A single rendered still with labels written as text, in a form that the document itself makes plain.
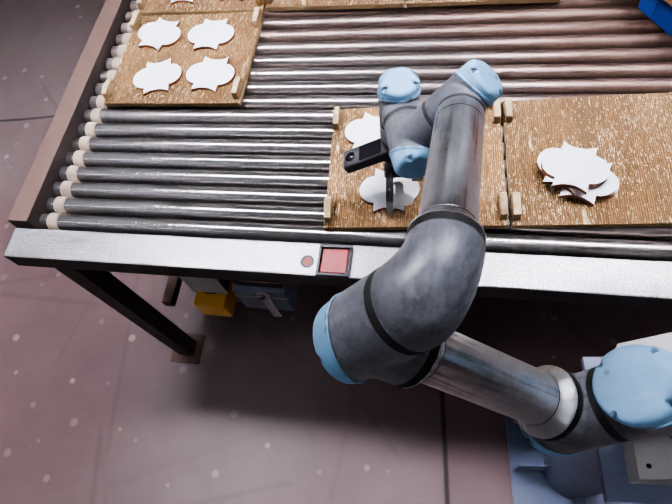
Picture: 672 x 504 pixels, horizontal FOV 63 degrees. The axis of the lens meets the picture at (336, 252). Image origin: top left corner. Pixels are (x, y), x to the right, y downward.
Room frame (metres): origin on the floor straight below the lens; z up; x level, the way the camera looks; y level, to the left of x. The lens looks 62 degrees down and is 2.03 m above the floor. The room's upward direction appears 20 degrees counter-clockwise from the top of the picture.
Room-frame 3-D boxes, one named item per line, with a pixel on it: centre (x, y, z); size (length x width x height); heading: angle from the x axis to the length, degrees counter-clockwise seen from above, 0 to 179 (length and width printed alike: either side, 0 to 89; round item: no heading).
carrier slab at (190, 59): (1.36, 0.22, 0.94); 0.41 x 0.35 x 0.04; 65
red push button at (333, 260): (0.57, 0.01, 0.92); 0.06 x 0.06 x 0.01; 65
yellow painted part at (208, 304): (0.72, 0.36, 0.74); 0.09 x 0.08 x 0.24; 65
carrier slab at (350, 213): (0.74, -0.25, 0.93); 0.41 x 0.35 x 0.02; 68
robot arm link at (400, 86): (0.67, -0.20, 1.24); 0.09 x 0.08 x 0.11; 170
